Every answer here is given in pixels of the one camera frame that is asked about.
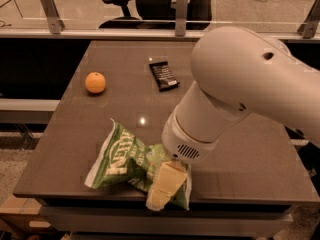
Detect glass partition panel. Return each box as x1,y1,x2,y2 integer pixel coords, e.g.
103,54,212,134
0,0,315,32

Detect right metal glass bracket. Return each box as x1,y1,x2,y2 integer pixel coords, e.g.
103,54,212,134
297,0,320,39

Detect black office chair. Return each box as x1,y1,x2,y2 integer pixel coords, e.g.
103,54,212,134
99,0,212,30

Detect middle metal glass bracket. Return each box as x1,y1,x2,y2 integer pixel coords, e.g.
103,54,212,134
175,0,188,37

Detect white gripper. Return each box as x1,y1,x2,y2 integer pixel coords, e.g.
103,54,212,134
146,111,221,211

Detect left metal glass bracket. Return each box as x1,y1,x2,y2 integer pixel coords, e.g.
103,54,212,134
40,0,65,34

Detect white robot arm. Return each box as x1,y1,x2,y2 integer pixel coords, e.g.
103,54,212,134
146,27,320,211

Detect black rxbar chocolate bar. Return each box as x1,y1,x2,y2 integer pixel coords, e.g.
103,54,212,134
149,61,180,92

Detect orange fruit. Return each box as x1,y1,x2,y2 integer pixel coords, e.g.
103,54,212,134
85,72,106,94

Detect green jalapeno chip bag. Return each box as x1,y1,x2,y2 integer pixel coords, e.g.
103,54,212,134
85,120,192,210

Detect metal glass bracket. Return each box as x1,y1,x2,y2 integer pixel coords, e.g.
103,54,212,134
297,0,320,39
40,0,65,34
175,0,188,37

